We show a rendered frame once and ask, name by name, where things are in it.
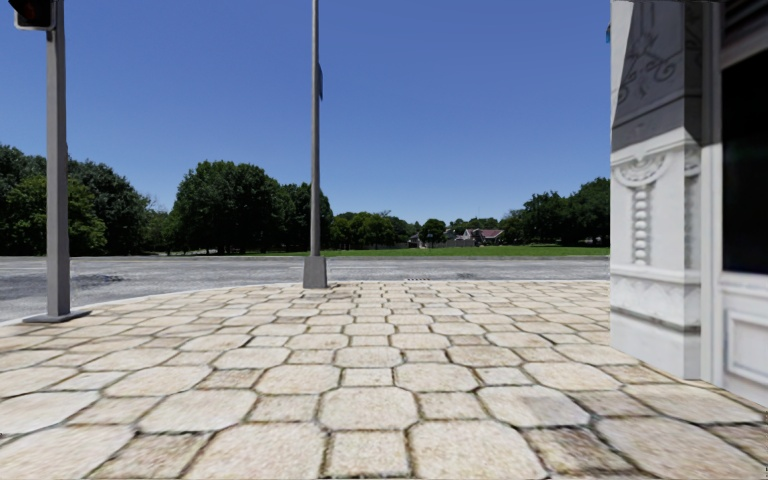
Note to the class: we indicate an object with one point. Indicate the row of buildings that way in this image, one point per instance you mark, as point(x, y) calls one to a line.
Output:
point(480, 235)

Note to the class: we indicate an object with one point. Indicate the trees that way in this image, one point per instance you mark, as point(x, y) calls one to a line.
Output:
point(228, 210)

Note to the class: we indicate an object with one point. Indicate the white stone building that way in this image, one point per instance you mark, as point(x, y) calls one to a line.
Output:
point(660, 240)

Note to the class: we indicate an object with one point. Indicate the traffic light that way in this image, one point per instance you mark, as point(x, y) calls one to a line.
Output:
point(57, 180)

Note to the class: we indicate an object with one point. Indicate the sign on a post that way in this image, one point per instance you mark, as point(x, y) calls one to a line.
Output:
point(315, 180)

